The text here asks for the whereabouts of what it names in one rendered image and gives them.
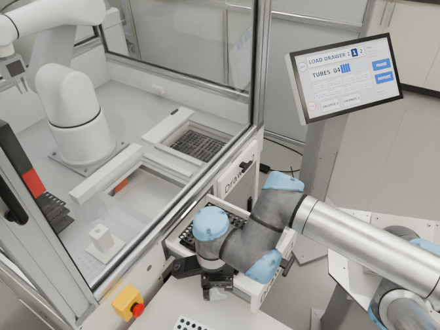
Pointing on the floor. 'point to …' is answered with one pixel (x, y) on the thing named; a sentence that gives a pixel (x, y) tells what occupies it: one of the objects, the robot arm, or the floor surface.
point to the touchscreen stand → (318, 176)
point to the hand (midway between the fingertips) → (207, 291)
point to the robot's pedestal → (345, 304)
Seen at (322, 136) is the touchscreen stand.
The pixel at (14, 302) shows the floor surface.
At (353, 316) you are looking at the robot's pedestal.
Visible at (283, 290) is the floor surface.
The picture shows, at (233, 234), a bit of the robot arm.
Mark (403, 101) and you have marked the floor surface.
